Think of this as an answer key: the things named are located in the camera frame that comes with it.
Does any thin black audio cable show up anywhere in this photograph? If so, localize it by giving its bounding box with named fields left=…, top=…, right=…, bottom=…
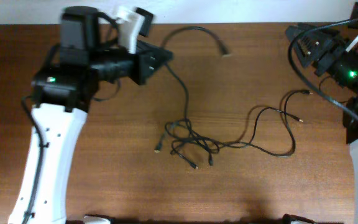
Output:
left=169, top=88, right=313, bottom=170

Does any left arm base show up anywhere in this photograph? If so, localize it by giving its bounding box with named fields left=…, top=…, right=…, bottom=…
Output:
left=83, top=215, right=114, bottom=224

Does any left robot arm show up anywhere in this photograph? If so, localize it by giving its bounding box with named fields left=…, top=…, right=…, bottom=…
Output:
left=8, top=6, right=173, bottom=223

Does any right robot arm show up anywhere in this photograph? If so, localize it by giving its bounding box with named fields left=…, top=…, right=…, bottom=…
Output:
left=285, top=23, right=358, bottom=223

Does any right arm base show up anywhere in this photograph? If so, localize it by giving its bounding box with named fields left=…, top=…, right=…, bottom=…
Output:
left=282, top=214, right=316, bottom=224

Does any right camera cable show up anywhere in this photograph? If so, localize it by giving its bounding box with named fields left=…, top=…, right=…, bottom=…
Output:
left=287, top=17, right=358, bottom=141

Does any camera cable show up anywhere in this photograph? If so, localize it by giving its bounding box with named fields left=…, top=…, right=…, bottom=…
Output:
left=287, top=17, right=358, bottom=141
left=20, top=95, right=50, bottom=224

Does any left camera cable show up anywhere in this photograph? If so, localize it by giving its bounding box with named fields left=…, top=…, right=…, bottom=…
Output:
left=20, top=95, right=50, bottom=224

